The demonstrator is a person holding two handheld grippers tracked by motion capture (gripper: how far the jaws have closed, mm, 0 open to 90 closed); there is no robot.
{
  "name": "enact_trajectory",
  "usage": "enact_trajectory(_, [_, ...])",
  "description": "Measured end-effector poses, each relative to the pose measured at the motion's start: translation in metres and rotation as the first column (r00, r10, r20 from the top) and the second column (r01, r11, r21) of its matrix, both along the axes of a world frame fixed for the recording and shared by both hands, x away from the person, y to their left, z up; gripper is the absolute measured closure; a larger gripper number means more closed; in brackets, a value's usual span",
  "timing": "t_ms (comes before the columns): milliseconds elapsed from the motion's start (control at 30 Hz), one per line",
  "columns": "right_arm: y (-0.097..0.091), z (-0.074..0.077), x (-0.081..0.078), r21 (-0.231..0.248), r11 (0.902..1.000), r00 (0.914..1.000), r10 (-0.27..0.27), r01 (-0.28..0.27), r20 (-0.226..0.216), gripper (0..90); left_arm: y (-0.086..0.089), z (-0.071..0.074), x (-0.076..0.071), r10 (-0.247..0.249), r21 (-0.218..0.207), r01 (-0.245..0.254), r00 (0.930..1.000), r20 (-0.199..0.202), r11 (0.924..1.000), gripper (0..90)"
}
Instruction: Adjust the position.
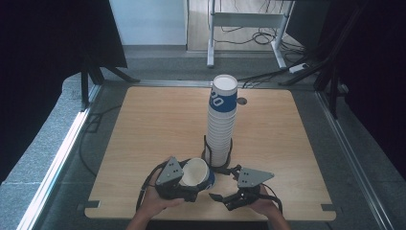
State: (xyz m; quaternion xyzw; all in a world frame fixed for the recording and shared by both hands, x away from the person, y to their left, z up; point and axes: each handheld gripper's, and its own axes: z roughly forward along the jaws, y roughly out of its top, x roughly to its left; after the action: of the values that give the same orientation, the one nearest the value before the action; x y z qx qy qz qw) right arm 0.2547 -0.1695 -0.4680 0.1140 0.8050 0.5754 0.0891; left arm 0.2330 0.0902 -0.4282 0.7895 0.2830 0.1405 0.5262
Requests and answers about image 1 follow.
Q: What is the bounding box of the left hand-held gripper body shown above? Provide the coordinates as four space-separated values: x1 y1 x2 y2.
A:
154 155 192 203

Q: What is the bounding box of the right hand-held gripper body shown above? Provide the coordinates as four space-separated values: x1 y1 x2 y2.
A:
224 167 276 212

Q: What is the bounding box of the black wire cup holder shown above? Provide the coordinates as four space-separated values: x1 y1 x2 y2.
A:
200 134 235 175

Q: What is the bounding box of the blue banded paper cup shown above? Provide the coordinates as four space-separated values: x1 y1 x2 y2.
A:
179 157 216 190

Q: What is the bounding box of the stack of white paper cups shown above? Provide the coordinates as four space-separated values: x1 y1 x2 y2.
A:
204 74 239 169

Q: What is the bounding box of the person's right hand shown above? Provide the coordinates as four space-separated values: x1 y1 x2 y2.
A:
248 184 282 219

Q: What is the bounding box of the person's left hand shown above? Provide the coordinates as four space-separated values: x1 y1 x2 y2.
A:
136 174 186 221

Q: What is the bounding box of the black tripod stand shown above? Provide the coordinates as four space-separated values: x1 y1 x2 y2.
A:
79 47 142 111
279 0 368 120

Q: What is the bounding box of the white power strip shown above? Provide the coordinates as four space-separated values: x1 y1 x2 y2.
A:
288 62 310 74

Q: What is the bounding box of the dark curtain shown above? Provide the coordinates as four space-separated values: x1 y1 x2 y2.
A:
285 0 406 181
0 0 128 185

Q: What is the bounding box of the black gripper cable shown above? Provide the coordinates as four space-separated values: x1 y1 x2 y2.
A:
136 161 169 213
261 183 284 215

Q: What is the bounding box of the aluminium rail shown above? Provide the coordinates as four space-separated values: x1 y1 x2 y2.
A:
127 79 214 89
16 83 103 230
314 89 391 230

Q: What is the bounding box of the black floor cable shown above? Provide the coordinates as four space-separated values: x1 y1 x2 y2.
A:
237 68 291 89
213 26 307 56
78 104 123 177

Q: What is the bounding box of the white metal desk frame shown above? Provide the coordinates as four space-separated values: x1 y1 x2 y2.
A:
206 0 295 70

